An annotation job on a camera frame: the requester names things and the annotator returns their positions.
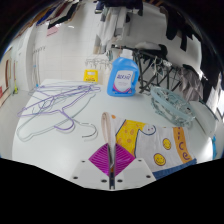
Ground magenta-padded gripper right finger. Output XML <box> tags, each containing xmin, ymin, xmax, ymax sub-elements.
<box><xmin>112</xmin><ymin>143</ymin><xmax>157</xmax><ymax>191</ymax></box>

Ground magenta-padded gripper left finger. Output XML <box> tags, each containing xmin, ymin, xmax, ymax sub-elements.
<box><xmin>70</xmin><ymin>143</ymin><xmax>113</xmax><ymax>191</ymax></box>

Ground white cartoon print towel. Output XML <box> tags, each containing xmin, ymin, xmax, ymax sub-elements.
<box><xmin>100</xmin><ymin>111</ymin><xmax>198</xmax><ymax>181</ymax></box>

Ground round pale green clip hanger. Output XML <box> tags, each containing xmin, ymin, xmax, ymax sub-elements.
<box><xmin>149</xmin><ymin>85</ymin><xmax>197</xmax><ymax>130</ymax></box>

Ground blue detergent bottle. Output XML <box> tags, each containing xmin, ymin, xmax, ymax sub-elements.
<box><xmin>106</xmin><ymin>56</ymin><xmax>140</xmax><ymax>98</ymax></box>

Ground yellow floor sign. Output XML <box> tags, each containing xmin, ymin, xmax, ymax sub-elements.
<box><xmin>82</xmin><ymin>68</ymin><xmax>100</xmax><ymax>84</ymax></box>

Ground metal clip drying hanger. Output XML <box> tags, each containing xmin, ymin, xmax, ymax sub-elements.
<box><xmin>84</xmin><ymin>54</ymin><xmax>113</xmax><ymax>71</ymax></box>

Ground black folding drying rack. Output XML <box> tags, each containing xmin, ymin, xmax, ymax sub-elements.
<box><xmin>132</xmin><ymin>42</ymin><xmax>188</xmax><ymax>95</ymax></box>

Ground grey garment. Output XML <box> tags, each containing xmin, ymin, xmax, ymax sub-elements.
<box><xmin>179</xmin><ymin>64</ymin><xmax>205</xmax><ymax>102</ymax></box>

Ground hanging dark clothes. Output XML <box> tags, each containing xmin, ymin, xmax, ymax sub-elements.
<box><xmin>35</xmin><ymin>0</ymin><xmax>222</xmax><ymax>101</ymax></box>

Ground purple wire clothes hanger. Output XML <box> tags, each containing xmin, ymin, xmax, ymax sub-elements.
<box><xmin>27</xmin><ymin>83</ymin><xmax>102</xmax><ymax>102</ymax></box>
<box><xmin>16</xmin><ymin>94</ymin><xmax>77</xmax><ymax>133</ymax></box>

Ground white wire clothes hanger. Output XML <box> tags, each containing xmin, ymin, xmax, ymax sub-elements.
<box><xmin>16</xmin><ymin>92</ymin><xmax>99</xmax><ymax>143</ymax></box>

